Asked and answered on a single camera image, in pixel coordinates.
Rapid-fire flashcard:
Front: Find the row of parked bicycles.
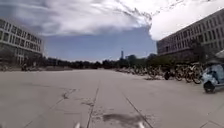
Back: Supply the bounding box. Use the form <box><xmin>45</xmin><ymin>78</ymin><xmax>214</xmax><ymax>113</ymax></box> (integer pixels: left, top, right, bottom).
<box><xmin>115</xmin><ymin>61</ymin><xmax>205</xmax><ymax>85</ymax></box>

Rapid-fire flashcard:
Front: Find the grey building with window bands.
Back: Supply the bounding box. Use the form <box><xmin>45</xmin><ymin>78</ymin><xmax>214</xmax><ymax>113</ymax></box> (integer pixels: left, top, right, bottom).
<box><xmin>0</xmin><ymin>17</ymin><xmax>46</xmax><ymax>66</ymax></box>

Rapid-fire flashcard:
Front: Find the long grey multi-storey building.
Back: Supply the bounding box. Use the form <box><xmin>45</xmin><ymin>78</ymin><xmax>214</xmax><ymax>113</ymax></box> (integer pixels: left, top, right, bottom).
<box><xmin>156</xmin><ymin>8</ymin><xmax>224</xmax><ymax>57</ymax></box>

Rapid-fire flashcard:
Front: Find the pale blue small vehicle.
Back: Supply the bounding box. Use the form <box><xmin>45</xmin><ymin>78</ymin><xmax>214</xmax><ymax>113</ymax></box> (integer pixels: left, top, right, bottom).
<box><xmin>201</xmin><ymin>63</ymin><xmax>224</xmax><ymax>94</ymax></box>

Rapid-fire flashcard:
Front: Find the grey concrete slab plaza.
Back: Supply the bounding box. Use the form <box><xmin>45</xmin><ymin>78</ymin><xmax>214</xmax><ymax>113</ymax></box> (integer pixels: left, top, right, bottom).
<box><xmin>0</xmin><ymin>68</ymin><xmax>224</xmax><ymax>128</ymax></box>

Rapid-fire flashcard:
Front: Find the row of trees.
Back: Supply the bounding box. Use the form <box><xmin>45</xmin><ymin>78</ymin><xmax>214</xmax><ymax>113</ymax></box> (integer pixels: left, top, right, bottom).
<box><xmin>0</xmin><ymin>39</ymin><xmax>214</xmax><ymax>70</ymax></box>

